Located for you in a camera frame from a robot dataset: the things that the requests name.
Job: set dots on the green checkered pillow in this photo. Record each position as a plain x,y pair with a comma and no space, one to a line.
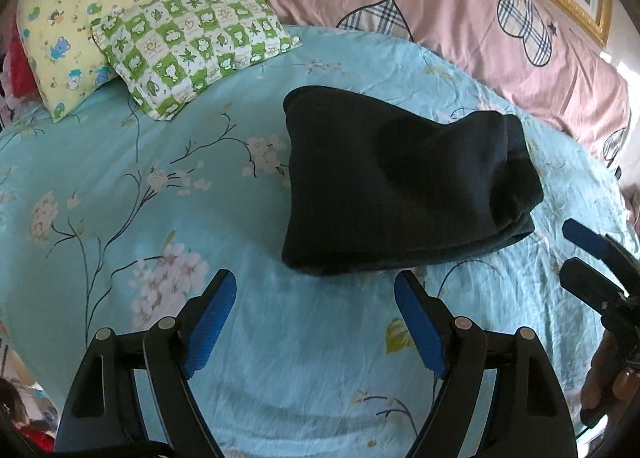
169,51

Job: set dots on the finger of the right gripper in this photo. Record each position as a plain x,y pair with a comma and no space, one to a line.
594,289
606,249

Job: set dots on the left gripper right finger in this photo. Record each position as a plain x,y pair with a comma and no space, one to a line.
527,415

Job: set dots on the person's right hand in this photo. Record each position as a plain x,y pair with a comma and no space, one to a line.
605,371

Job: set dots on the black pants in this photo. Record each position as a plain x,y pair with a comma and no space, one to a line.
376,187

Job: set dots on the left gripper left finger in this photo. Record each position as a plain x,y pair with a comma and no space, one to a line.
131,395

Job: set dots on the pink heart pattern quilt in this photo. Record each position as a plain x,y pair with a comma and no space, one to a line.
524,50

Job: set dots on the teal floral bed sheet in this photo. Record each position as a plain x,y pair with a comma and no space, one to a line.
109,218

